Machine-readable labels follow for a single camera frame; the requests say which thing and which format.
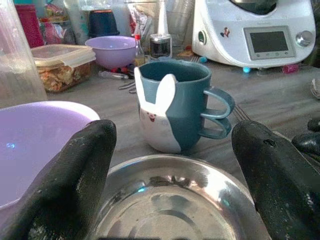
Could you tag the small bottle red cap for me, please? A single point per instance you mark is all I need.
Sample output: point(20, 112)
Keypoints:
point(139, 53)

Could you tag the large purple plastic bowl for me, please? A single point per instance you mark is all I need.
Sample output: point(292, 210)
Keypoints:
point(37, 140)

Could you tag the clear lidded food container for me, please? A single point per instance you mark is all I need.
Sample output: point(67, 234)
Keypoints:
point(62, 67)

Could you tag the small dark glass jar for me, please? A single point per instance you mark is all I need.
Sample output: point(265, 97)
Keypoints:
point(160, 47)

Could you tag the teal bunny mug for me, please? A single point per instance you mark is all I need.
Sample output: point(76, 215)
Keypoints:
point(190, 112)

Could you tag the grey wooden table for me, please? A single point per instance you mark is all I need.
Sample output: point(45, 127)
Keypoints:
point(262, 95)

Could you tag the round steel plate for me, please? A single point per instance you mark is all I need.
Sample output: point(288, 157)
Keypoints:
point(175, 200)

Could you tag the clear bottle orange cap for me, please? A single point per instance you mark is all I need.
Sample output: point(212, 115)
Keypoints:
point(20, 62)

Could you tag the white slim bottle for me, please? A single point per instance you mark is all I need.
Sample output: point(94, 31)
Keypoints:
point(163, 20)

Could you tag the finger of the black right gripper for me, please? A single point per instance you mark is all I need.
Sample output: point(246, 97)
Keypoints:
point(308, 145)
point(314, 125)

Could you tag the white kitchen machine with screen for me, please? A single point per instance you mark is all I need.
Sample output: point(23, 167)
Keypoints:
point(225, 45)

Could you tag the dark blue cup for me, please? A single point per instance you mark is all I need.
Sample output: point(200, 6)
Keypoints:
point(103, 23)

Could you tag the steel fork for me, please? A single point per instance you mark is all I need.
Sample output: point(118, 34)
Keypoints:
point(241, 113)

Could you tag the steel spoon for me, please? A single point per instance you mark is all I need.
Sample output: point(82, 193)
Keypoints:
point(316, 88)

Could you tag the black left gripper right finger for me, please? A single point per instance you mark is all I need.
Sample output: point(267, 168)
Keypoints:
point(282, 190)

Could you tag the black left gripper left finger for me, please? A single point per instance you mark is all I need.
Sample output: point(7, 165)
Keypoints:
point(57, 195)

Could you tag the small purple plastic bowl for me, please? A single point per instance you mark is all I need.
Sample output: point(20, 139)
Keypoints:
point(112, 52)

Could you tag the steel cutlery piece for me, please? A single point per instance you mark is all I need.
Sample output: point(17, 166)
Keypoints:
point(127, 85)

